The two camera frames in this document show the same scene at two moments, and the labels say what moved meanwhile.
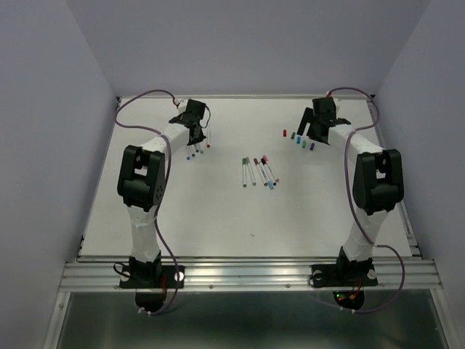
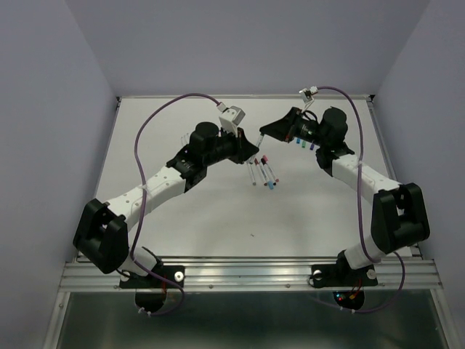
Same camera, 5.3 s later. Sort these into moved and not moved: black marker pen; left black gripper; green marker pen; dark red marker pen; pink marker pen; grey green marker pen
Moved: green marker pen; left black gripper
Not moved: black marker pen; dark red marker pen; grey green marker pen; pink marker pen
